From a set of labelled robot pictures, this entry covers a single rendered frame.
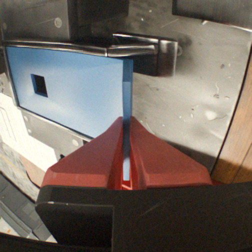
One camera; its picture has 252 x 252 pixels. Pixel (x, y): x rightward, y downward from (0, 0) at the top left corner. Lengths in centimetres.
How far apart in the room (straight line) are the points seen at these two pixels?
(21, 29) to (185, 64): 15
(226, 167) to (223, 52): 13
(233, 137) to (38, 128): 22
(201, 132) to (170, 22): 12
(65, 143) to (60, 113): 4
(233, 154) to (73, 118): 17
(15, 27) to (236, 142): 25
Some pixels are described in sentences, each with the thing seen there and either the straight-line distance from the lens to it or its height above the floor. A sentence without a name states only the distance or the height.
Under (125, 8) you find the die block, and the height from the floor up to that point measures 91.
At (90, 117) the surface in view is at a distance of 16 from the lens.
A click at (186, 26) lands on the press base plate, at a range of 20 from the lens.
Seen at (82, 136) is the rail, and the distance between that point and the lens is 18.
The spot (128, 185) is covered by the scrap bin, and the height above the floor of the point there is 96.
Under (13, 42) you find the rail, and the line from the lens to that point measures 20.
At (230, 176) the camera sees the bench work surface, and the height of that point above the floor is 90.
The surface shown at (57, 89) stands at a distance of 17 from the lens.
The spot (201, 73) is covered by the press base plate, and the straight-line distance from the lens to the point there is 20.
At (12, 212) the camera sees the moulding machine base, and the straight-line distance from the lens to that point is 552.
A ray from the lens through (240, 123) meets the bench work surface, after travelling 22.
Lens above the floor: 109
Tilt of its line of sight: 44 degrees down
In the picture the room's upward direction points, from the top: 137 degrees counter-clockwise
